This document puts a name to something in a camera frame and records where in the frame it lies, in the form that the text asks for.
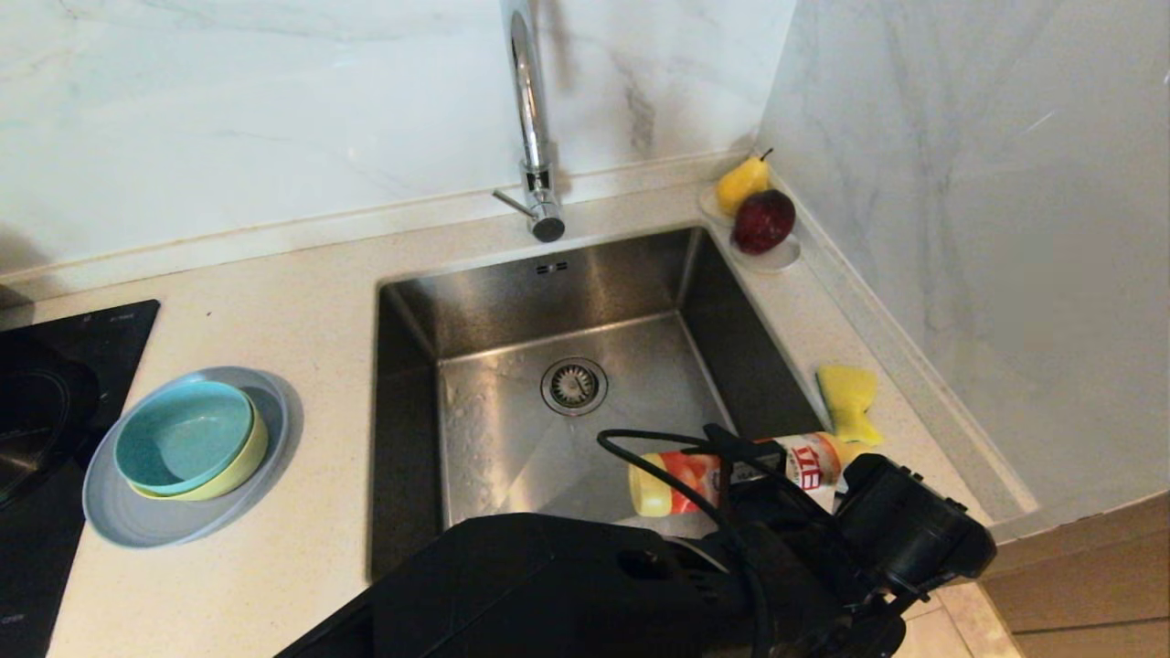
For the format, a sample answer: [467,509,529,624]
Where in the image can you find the orange dish soap bottle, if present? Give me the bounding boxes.
[629,431,869,518]

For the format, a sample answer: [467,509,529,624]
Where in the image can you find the yellow sponge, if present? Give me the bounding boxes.
[815,365,885,447]

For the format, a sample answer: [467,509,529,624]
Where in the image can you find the metal sink drain strainer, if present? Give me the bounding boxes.
[540,357,610,418]

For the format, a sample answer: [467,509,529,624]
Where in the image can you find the stainless steel sink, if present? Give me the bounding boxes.
[370,226,828,581]

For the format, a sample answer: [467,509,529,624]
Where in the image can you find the chrome faucet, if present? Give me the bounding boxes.
[492,0,568,243]

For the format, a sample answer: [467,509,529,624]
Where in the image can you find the light wooden cabinet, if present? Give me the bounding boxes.
[914,489,1170,658]

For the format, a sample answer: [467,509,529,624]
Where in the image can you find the small white fruit dish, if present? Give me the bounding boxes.
[698,186,802,274]

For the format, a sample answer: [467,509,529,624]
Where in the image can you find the dark red apple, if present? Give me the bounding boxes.
[733,191,796,257]

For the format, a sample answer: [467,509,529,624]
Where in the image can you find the yellow pear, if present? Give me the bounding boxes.
[714,151,773,218]

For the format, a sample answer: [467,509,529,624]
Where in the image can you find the yellow-green bowl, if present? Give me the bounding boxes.
[130,402,270,501]

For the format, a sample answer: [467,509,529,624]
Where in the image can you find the teal bowl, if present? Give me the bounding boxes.
[114,380,255,495]

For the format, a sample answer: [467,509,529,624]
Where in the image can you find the gray plate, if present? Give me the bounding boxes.
[82,366,293,547]

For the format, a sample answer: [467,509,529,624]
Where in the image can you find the black induction cooktop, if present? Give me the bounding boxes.
[0,300,161,658]

